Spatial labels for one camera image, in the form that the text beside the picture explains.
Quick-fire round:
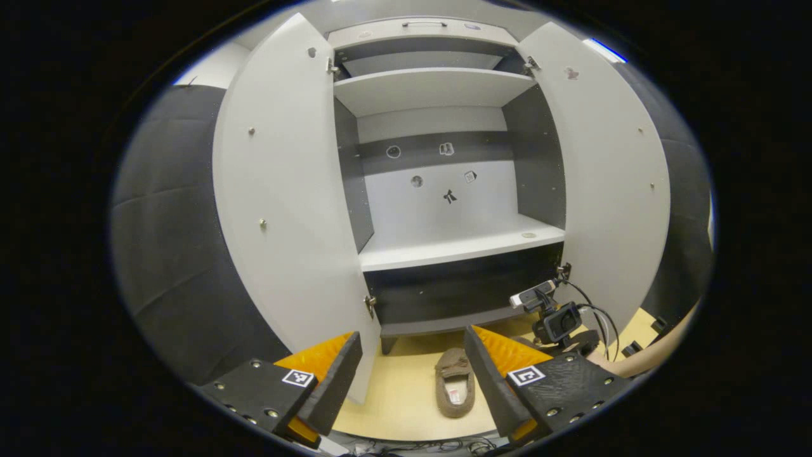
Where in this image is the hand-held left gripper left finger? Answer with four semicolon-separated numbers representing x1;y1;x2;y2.
197;330;363;450

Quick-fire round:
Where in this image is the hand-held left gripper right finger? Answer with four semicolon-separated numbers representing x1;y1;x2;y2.
463;325;635;445

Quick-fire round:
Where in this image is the brown slipper shoe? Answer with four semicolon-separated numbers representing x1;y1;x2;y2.
435;347;476;419

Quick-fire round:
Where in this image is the white cabinet door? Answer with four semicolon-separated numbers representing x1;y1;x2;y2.
517;22;672;334
213;13;383;405

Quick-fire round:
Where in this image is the white shoe cabinet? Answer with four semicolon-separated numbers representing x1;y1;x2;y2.
213;13;672;405

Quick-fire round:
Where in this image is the white cabinet drawer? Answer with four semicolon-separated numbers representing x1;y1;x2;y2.
327;17;521;50

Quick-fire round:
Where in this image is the black backdrop cloth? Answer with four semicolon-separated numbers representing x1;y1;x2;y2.
612;60;716;324
111;86;292;385

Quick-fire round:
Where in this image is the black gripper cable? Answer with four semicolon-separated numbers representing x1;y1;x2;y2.
561;279;620;362

